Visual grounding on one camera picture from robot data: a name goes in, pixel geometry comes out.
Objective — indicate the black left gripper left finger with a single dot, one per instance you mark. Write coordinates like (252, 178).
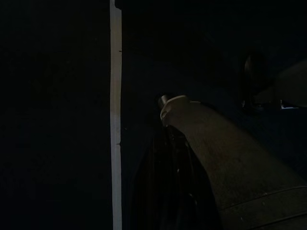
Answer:
(156, 187)

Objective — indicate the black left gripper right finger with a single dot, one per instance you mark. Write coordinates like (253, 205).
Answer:
(192, 198)

